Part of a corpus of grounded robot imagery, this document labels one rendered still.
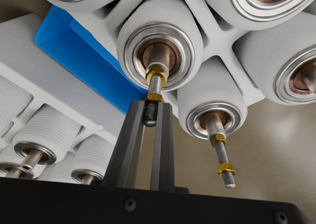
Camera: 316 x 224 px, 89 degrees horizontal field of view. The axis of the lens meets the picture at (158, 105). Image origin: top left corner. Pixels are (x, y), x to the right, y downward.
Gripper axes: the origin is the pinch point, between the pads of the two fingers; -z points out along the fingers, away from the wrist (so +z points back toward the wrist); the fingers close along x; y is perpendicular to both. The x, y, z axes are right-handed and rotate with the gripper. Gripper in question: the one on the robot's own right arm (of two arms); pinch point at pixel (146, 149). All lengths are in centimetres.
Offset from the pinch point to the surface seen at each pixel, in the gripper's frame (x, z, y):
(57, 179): 23.1, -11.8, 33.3
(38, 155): 21.6, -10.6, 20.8
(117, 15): 6.0, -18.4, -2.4
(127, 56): 3.3, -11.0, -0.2
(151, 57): 0.6, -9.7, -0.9
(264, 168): -52, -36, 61
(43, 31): 22.0, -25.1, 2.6
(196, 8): -4.1, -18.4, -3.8
